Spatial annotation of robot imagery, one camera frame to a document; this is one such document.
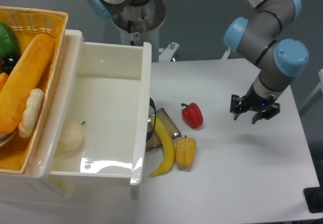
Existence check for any white frame at right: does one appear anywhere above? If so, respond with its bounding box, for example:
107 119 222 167
299 69 322 117

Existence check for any red bell pepper toy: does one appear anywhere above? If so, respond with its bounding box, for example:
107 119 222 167
181 103 203 129

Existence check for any white croissant toy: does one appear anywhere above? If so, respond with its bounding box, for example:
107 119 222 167
18 88 44 138

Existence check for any yellow bell pepper toy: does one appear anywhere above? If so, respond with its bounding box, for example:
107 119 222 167
176 137 196 169

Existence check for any white table clamp bracket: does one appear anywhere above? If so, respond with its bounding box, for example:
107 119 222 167
221 47 231 60

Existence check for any green pepper toy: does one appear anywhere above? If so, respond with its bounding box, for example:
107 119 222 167
0 21 20 59

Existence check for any yellow wicker basket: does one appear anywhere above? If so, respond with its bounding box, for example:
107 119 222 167
1 6 68 174

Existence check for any yellow banana toy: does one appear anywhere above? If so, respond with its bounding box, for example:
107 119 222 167
150 117 175 178

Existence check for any orange baguette bread toy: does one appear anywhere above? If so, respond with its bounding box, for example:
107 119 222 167
1 34 55 135

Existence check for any white pear toy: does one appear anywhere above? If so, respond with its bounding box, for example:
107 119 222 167
58 120 84 151

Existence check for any black top drawer handle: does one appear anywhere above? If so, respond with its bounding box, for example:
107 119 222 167
146 98 156 142

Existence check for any orange fruit toy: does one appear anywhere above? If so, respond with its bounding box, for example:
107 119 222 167
0 73 9 91

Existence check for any white drawer cabinet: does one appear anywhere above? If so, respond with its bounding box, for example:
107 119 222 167
1 30 137 223

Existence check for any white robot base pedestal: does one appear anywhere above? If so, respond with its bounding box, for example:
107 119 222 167
112 0 166 62

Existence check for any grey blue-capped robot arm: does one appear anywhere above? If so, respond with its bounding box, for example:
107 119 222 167
224 0 309 124

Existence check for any black device at table edge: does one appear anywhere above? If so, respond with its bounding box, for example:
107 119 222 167
303 187 322 213

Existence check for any white top drawer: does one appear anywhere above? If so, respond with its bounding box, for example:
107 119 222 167
47 41 152 201

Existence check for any bagged brown bread slice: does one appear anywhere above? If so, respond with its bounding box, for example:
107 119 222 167
146 108 181 150

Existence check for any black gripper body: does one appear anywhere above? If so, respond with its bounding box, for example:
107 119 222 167
230 82 280 120

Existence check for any black grape toy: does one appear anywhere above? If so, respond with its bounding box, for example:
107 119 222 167
1 54 20 75

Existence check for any white metal bracket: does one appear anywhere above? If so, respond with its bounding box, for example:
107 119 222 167
158 41 180 62

